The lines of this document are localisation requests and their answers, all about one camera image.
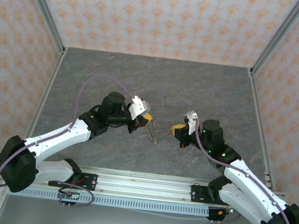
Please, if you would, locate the silver chain with yellow ends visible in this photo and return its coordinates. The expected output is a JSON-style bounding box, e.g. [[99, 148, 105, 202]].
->
[[142, 118, 163, 146]]

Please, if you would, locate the right controller circuit board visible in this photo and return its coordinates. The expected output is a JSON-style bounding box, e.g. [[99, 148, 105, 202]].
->
[[206, 205, 240, 224]]

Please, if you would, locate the controller circuit board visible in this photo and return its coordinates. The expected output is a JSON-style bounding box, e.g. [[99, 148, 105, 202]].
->
[[56, 186, 82, 209], [206, 205, 240, 224]]

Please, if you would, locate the left controller circuit board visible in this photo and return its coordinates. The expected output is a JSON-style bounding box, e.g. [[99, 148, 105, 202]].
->
[[56, 186, 82, 209]]

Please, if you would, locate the aluminium right side rail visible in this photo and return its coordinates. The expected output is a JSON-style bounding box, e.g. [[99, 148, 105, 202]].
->
[[230, 68, 299, 224]]

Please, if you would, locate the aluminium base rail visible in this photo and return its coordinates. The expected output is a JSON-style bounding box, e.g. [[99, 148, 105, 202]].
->
[[0, 156, 229, 208]]

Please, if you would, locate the aluminium left side rail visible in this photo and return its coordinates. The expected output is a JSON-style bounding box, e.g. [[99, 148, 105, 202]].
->
[[0, 40, 68, 224]]

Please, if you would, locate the perforated grey cable duct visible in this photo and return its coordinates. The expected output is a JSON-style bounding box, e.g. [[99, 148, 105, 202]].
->
[[6, 184, 214, 219]]

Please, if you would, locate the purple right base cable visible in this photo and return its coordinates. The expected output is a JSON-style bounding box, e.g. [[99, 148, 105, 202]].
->
[[217, 210, 243, 224]]

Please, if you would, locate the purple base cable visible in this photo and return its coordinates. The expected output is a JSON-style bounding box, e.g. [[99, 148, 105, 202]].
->
[[217, 210, 243, 224], [52, 179, 97, 209]]

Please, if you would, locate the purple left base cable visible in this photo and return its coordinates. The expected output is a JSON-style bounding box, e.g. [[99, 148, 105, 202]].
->
[[52, 179, 97, 209]]

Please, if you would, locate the aluminium right frame post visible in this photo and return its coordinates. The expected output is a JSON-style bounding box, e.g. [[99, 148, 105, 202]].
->
[[246, 0, 299, 83]]

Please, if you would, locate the aluminium frame post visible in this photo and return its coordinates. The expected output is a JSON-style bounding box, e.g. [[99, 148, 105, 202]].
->
[[12, 0, 72, 56], [246, 0, 299, 83]]

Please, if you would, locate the aluminium left frame post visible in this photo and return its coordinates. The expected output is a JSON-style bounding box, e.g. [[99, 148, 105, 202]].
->
[[12, 0, 72, 56]]

